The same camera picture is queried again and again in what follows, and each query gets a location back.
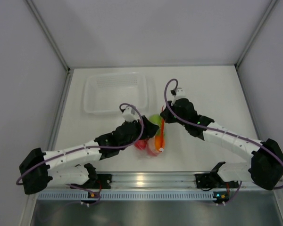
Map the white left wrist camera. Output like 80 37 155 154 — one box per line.
121 106 139 122

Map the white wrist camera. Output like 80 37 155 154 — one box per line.
171 88 186 99
121 106 139 122

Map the red fake apple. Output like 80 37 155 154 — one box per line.
134 139 148 150

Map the green fake apple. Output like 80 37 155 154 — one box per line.
149 114 163 128

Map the grey slotted cable duct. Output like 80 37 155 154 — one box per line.
37 190 228 201

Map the clear zip top bag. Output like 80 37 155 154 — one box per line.
134 114 165 158

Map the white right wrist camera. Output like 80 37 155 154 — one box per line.
171 88 186 99

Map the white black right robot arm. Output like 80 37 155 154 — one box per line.
160 98 283 191

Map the aluminium mounting rail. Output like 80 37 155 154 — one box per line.
94 171 253 190

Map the orange fake orange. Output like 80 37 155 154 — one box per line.
154 136 165 150

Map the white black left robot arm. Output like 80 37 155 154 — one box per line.
16 116 159 194

